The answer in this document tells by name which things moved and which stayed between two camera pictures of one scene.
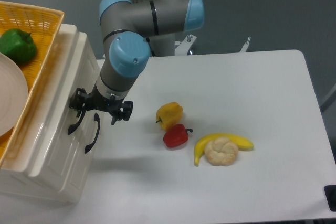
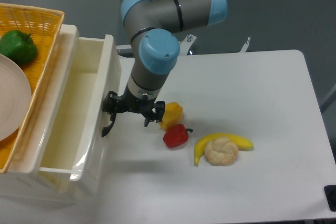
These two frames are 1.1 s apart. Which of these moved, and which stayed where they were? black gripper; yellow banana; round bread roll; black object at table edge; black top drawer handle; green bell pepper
Moved: black top drawer handle; black gripper
Stayed: green bell pepper; yellow banana; round bread roll; black object at table edge
